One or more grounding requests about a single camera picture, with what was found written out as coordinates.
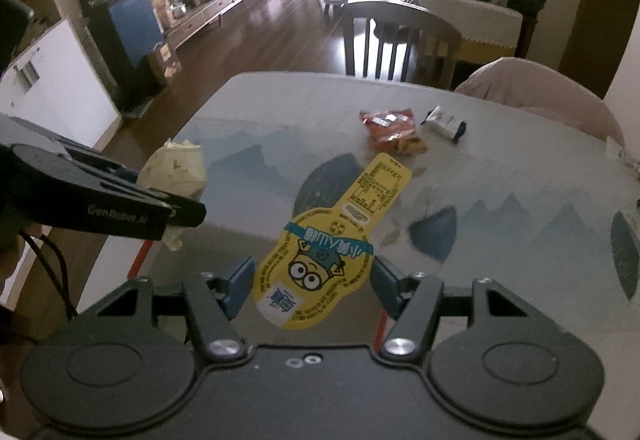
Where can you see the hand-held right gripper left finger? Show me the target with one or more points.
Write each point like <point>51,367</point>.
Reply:
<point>240,285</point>

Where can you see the pink covered chair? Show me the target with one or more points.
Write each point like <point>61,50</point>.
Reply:
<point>540,89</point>

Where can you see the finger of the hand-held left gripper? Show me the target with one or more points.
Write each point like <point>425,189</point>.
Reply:
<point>100,164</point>
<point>185,212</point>

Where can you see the dark wooden dining chair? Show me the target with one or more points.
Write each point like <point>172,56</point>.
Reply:
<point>360,34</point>

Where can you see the yellow cartoon snack packet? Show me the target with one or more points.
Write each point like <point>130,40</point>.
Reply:
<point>325,250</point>

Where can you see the long wooden media cabinet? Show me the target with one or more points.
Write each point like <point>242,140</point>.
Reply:
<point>210,14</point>

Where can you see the white cabinet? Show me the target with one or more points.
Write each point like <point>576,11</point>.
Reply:
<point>60,94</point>

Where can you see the dark cabinet with blue panel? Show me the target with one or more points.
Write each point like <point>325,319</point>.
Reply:
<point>127,29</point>

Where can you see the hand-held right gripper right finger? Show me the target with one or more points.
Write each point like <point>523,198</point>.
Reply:
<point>387,290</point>

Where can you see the cream patterned snack packet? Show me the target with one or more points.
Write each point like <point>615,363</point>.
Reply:
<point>175,169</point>

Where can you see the cardboard box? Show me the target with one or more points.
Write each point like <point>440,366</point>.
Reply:
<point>165,64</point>

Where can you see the white and blue small packet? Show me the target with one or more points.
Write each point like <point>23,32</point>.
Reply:
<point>442,119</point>

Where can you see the beige sofa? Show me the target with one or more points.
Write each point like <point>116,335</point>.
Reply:
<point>475,19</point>

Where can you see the red snack bag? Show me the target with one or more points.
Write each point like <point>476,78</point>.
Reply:
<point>392,127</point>

